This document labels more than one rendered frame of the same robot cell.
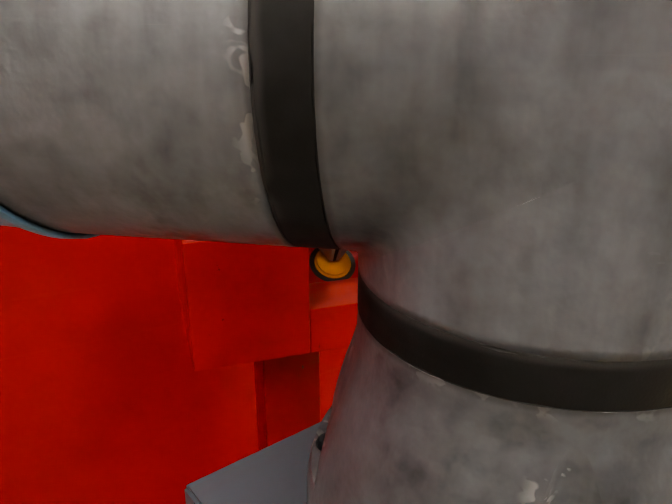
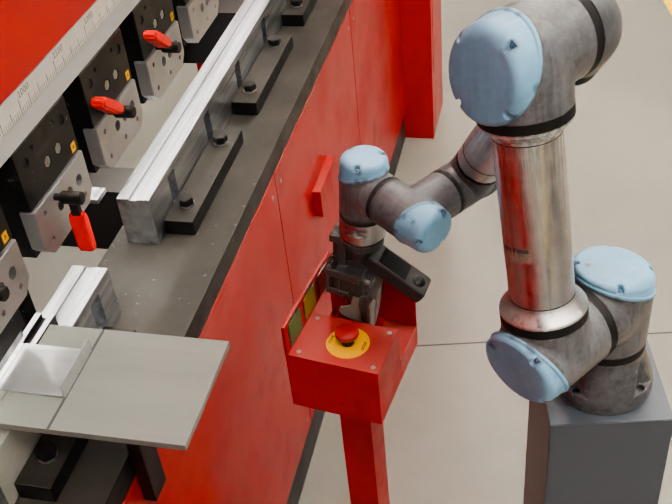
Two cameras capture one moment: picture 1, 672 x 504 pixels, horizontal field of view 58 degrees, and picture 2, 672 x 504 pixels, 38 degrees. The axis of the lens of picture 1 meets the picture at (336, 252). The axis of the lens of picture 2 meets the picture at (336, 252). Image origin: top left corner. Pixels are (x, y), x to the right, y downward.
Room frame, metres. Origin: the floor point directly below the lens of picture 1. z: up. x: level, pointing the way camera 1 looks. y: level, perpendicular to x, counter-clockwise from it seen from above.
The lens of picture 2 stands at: (-0.23, 0.94, 1.89)
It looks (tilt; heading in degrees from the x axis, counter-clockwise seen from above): 39 degrees down; 313
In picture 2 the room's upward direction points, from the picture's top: 6 degrees counter-clockwise
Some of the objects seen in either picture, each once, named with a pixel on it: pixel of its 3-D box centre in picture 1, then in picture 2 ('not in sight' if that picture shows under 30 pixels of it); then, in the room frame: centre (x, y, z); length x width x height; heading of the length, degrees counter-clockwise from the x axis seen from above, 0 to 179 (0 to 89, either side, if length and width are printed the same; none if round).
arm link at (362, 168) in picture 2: not in sight; (364, 185); (0.56, 0.00, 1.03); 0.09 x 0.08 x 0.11; 170
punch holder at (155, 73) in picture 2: not in sight; (138, 37); (0.99, 0.04, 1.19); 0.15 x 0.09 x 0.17; 116
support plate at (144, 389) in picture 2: not in sight; (113, 382); (0.61, 0.49, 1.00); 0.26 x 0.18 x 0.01; 26
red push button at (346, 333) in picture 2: not in sight; (347, 337); (0.55, 0.10, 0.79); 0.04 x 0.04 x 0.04
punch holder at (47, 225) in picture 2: not in sight; (29, 176); (0.81, 0.39, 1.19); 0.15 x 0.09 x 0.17; 116
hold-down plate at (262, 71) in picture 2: not in sight; (264, 72); (1.13, -0.37, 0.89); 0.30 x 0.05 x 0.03; 116
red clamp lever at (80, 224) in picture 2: not in sight; (76, 221); (0.75, 0.39, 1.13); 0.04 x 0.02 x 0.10; 26
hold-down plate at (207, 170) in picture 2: not in sight; (206, 178); (0.96, -0.01, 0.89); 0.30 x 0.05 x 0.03; 116
